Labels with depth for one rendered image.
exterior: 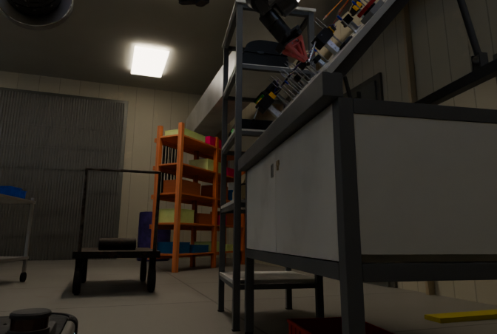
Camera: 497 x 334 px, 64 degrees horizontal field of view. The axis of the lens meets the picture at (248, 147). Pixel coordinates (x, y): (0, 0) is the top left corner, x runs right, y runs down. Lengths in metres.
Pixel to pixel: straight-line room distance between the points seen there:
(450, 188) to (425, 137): 0.14
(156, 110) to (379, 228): 8.62
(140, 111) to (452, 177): 8.58
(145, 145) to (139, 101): 1.03
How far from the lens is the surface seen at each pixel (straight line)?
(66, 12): 1.32
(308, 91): 1.10
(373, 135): 1.03
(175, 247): 5.49
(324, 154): 1.07
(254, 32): 2.83
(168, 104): 9.50
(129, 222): 8.95
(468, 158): 1.17
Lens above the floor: 0.46
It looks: 13 degrees up
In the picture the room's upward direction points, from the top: straight up
